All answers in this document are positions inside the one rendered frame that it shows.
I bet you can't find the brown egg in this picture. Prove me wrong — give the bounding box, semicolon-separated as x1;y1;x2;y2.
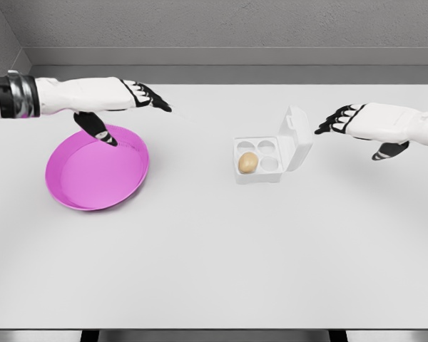
238;151;260;175

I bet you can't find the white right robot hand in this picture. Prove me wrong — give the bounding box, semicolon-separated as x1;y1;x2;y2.
314;102;424;162

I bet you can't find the white egg box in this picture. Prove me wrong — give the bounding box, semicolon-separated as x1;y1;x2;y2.
233;105;314;186

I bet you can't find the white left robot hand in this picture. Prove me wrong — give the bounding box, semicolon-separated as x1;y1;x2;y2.
61;77;173;147

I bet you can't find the pink round plate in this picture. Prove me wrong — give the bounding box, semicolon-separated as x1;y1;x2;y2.
44;123;151;212

